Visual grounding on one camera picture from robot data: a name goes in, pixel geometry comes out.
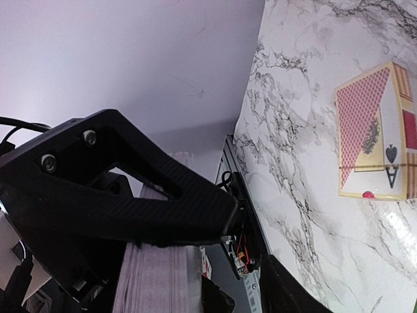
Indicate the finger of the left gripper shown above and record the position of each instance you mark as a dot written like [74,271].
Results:
[48,183]

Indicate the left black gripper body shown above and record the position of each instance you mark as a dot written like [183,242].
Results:
[85,268]

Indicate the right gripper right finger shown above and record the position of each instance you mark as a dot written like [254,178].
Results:
[281,292]

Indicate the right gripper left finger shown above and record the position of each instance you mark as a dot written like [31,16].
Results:
[214,300]

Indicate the red playing card deck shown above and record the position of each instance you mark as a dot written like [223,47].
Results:
[154,279]

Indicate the playing card box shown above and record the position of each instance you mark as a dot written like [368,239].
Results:
[377,135]

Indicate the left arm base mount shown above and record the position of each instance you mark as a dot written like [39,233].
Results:
[245,248]

